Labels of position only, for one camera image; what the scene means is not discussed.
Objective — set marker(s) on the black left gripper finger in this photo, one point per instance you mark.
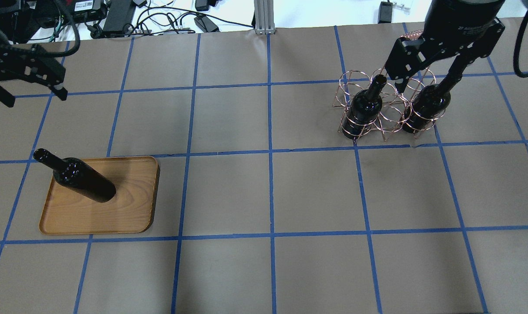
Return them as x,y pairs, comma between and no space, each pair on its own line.
6,98
60,91

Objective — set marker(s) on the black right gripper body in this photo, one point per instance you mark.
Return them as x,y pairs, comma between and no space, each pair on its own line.
462,19

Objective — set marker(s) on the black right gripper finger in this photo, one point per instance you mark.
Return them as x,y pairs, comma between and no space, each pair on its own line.
403,78
455,73

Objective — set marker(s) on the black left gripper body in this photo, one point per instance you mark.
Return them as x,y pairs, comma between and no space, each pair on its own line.
11,69

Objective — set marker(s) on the dark wine bottle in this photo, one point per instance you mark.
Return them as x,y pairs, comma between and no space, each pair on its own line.
76,175
364,109
430,102

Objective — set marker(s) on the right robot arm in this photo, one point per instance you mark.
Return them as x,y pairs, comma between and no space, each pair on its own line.
468,13

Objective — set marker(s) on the black power adapter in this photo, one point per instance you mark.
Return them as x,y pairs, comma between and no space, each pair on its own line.
385,12

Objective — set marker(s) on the copper wire bottle basket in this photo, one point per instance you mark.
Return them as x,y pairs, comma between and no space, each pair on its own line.
389,120

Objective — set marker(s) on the aluminium frame post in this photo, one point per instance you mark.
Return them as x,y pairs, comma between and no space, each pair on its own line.
264,17

